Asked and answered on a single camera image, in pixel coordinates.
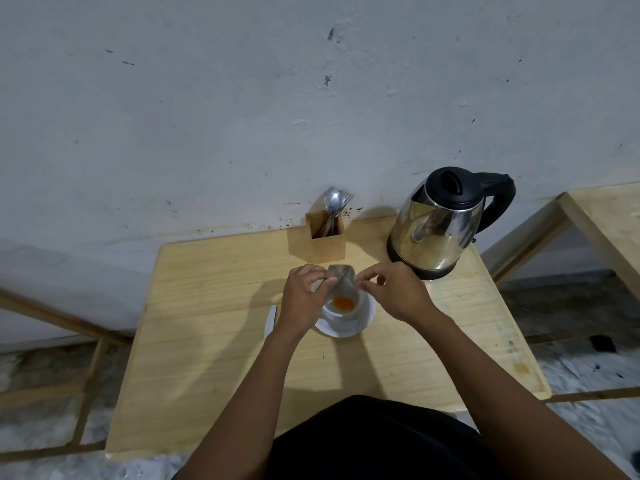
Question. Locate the wooden frame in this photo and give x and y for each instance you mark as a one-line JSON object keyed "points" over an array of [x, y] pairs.
{"points": [[90, 374]]}

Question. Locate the light wooden table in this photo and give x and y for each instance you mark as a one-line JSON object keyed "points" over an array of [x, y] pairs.
{"points": [[200, 344]]}

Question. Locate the small black object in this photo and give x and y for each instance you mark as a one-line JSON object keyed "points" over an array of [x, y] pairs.
{"points": [[602, 343]]}

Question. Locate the person's left thumb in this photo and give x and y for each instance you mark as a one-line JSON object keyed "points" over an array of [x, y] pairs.
{"points": [[326, 284]]}

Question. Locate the white saucer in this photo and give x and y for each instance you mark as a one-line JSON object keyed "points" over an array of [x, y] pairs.
{"points": [[367, 314]]}

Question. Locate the person's left forearm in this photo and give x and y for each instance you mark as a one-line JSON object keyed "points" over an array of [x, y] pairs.
{"points": [[245, 409]]}

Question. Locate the white cup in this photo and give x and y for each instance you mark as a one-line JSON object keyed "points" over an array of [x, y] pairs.
{"points": [[345, 318]]}

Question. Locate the person's right thumb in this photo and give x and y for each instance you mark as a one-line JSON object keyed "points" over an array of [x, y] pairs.
{"points": [[371, 290]]}

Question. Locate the white paper piece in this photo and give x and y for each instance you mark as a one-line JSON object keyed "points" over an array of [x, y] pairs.
{"points": [[270, 322]]}

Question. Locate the person's right forearm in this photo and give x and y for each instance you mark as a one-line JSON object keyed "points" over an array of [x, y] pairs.
{"points": [[505, 404]]}

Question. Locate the grey tea bag sachet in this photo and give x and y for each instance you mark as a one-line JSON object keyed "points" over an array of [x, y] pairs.
{"points": [[343, 278]]}

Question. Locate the metal fork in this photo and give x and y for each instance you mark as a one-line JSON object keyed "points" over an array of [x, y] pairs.
{"points": [[347, 198]]}

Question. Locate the wooden cutlery holder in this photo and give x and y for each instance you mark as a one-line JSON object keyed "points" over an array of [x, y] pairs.
{"points": [[327, 249]]}

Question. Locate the person's black clothing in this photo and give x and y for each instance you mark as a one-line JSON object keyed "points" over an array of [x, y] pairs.
{"points": [[375, 439]]}

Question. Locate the orange liquid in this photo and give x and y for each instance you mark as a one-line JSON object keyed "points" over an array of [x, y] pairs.
{"points": [[344, 304]]}

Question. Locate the metal spoon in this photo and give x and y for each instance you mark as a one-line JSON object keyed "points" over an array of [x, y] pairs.
{"points": [[332, 199]]}

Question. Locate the person's right hand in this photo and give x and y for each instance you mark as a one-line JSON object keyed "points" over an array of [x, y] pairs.
{"points": [[400, 297]]}

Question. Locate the person's left hand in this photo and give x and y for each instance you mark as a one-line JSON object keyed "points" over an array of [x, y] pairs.
{"points": [[299, 304]]}

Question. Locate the wooden side table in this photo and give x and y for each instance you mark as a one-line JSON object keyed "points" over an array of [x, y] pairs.
{"points": [[607, 219]]}

